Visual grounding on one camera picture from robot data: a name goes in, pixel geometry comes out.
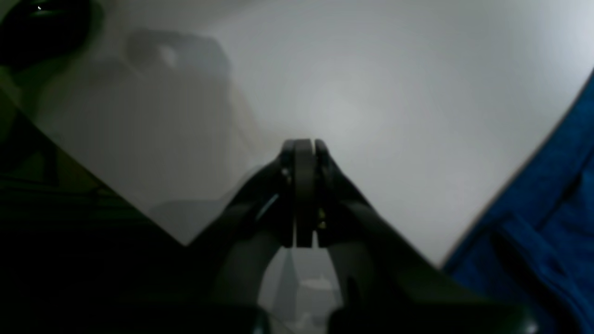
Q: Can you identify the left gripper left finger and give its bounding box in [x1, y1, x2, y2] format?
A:
[116, 139, 305, 334]

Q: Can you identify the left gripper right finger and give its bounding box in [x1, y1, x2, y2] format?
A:
[305, 139, 539, 334]

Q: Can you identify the dark blue t-shirt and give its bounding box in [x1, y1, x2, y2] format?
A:
[443, 77, 594, 334]

